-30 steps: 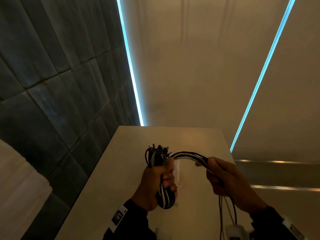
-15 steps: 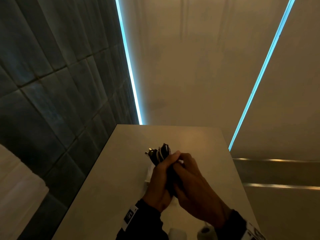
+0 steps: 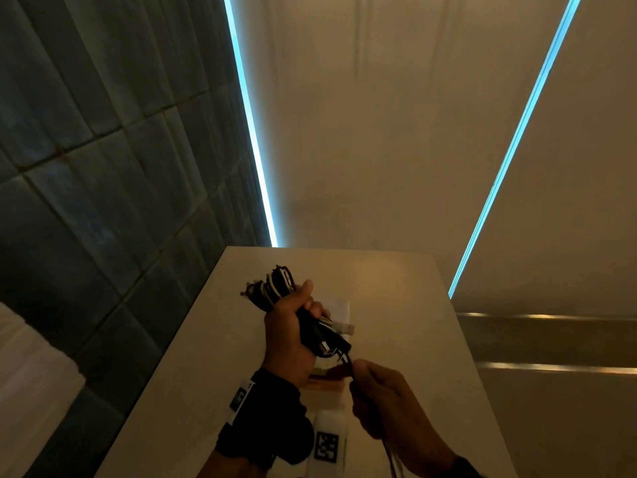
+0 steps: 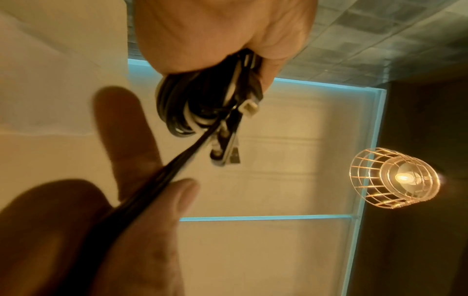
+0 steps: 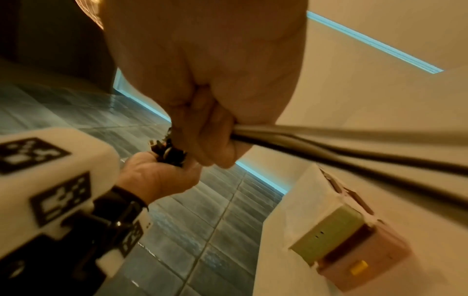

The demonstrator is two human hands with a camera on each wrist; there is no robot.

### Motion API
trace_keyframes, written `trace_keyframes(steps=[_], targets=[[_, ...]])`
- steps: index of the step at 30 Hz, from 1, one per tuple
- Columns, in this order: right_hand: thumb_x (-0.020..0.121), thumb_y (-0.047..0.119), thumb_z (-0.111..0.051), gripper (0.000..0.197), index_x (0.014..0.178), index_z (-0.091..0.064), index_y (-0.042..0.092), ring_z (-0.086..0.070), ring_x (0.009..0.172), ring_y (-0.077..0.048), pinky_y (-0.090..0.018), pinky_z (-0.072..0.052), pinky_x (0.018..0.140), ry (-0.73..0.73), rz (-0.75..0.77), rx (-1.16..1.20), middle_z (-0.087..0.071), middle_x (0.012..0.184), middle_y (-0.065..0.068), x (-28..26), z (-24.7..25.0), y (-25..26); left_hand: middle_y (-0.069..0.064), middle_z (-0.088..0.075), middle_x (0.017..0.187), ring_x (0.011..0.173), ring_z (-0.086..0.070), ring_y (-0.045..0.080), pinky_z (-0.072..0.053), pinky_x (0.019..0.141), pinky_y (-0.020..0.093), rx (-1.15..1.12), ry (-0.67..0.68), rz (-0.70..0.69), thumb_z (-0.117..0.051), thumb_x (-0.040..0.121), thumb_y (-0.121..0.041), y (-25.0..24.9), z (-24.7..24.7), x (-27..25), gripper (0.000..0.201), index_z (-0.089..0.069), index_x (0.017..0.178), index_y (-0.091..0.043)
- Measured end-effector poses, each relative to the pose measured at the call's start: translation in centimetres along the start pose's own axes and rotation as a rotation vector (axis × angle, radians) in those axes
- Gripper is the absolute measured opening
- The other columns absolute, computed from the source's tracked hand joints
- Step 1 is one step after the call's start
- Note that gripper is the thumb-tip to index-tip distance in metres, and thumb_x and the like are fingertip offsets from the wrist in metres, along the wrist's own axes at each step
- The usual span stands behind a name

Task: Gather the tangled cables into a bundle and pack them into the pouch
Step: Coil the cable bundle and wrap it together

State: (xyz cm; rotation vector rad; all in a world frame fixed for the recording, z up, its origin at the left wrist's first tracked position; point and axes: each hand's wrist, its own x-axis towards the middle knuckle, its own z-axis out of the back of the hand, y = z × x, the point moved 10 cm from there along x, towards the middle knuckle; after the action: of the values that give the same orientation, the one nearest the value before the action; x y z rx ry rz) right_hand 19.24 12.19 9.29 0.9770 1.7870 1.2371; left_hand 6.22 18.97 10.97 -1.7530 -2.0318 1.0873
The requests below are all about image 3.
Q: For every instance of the white box with marker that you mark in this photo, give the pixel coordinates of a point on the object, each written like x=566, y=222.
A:
x=328, y=440

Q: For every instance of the cyan light strip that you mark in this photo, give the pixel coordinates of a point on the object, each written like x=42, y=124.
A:
x=512, y=144
x=251, y=129

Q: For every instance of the person's right fingers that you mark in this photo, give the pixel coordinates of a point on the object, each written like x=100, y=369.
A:
x=366, y=388

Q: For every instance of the person's left forearm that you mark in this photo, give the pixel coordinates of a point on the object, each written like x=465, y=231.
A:
x=221, y=465

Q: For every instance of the person's left hand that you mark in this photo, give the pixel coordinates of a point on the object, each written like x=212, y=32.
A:
x=283, y=338

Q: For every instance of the black left wrist band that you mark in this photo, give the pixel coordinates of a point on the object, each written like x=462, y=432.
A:
x=268, y=423

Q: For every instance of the person's left thumb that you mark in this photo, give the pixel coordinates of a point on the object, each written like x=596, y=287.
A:
x=301, y=296

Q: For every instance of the brass metal rail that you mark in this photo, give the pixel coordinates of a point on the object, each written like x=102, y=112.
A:
x=552, y=367
x=542, y=317

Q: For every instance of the white paper sheet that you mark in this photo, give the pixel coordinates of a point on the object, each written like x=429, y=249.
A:
x=341, y=311

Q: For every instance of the orange flat piece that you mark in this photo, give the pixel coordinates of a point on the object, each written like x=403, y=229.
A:
x=326, y=384

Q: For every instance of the person's right hand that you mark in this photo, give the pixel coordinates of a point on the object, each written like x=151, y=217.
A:
x=398, y=413

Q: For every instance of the white marker tag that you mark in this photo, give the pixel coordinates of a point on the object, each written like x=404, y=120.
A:
x=240, y=400

